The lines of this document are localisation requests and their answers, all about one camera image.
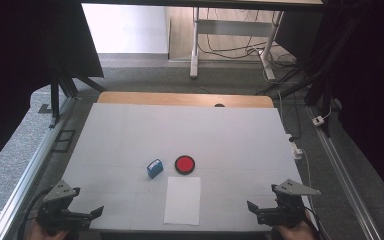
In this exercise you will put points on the red round ink pad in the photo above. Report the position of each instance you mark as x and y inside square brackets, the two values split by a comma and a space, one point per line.
[184, 165]

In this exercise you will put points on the blue stamp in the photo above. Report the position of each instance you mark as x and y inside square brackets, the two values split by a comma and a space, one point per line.
[155, 168]

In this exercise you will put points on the black curtain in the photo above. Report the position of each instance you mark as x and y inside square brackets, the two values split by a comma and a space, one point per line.
[20, 50]
[373, 83]

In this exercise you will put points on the person's right hand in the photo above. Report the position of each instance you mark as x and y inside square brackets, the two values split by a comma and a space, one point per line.
[295, 232]

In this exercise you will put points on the white power strip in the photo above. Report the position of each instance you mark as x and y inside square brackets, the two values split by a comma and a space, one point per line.
[295, 148]

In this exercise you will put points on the black table grommet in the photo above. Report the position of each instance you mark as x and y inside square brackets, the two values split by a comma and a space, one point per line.
[219, 105]

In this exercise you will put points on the small white adapter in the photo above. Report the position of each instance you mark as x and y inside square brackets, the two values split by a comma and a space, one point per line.
[318, 120]

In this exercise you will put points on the white paper sheet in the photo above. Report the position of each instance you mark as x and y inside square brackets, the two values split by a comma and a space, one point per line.
[182, 200]

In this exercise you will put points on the white desk frame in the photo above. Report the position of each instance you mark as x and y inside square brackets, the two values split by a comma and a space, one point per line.
[196, 43]

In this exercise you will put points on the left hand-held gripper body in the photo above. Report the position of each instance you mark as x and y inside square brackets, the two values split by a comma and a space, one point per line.
[60, 203]

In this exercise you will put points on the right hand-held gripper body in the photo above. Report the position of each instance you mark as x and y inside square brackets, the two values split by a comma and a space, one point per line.
[288, 205]

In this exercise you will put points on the black metal stand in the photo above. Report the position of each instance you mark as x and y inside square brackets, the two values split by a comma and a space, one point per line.
[56, 96]
[316, 76]

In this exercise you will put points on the aluminium rail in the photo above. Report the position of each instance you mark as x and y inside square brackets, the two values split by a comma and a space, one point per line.
[30, 170]
[340, 173]

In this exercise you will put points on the large white table mat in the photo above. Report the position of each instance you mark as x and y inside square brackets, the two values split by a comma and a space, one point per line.
[130, 133]

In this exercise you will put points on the person's left hand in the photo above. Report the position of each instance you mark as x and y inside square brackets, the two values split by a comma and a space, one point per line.
[43, 234]

